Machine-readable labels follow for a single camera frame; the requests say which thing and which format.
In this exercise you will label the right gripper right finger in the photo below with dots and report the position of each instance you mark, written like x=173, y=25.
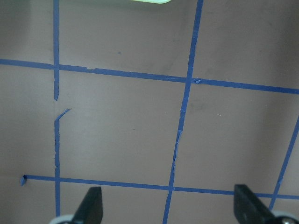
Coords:
x=248, y=208

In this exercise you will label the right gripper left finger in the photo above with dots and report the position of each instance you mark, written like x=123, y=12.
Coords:
x=90, y=211

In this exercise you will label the light green tray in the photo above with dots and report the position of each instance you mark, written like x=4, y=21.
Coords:
x=154, y=1

